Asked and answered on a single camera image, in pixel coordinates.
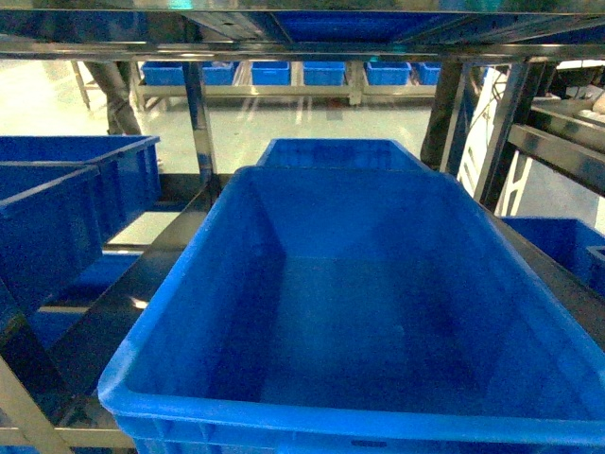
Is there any steel shelf frame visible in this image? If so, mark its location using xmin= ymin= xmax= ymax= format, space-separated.
xmin=0 ymin=0 xmax=605 ymax=454

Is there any blue bin left near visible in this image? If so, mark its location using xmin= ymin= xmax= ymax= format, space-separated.
xmin=1 ymin=163 xmax=102 ymax=315

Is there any blue bin right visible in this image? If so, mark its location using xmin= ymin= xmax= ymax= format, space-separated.
xmin=502 ymin=217 xmax=604 ymax=296

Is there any large blue bin front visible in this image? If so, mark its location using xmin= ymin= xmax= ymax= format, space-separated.
xmin=98 ymin=166 xmax=604 ymax=453

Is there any blue bin left far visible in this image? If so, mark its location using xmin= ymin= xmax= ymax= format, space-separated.
xmin=1 ymin=135 xmax=161 ymax=242

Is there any blue bin behind front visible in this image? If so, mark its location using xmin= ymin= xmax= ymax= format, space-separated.
xmin=257 ymin=138 xmax=428 ymax=171

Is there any row of distant blue bins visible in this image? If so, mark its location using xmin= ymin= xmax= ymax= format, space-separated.
xmin=140 ymin=60 xmax=442 ymax=87

